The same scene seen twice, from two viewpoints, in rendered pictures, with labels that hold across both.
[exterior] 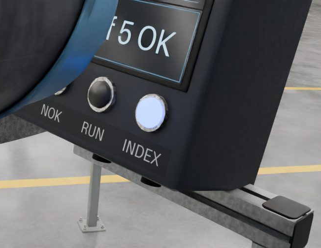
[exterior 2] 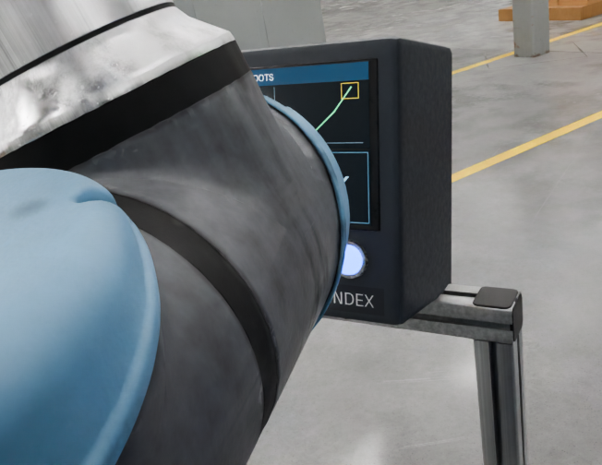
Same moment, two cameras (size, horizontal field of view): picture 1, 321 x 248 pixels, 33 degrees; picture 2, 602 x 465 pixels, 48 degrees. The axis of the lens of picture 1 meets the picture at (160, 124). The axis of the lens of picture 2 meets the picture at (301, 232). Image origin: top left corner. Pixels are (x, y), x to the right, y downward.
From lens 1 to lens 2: 14 cm
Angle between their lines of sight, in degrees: 8
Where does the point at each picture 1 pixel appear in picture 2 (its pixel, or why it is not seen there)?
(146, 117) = (348, 266)
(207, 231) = not seen: hidden behind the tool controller
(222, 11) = (391, 146)
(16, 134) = not seen: hidden behind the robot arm
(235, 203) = (445, 309)
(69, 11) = (335, 246)
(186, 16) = (355, 159)
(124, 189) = not seen: hidden behind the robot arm
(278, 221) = (494, 314)
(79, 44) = (340, 263)
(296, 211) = (507, 299)
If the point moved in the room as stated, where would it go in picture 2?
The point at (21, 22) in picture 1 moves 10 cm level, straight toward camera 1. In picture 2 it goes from (321, 280) to (489, 408)
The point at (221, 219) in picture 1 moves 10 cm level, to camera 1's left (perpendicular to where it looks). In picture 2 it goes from (436, 327) to (309, 359)
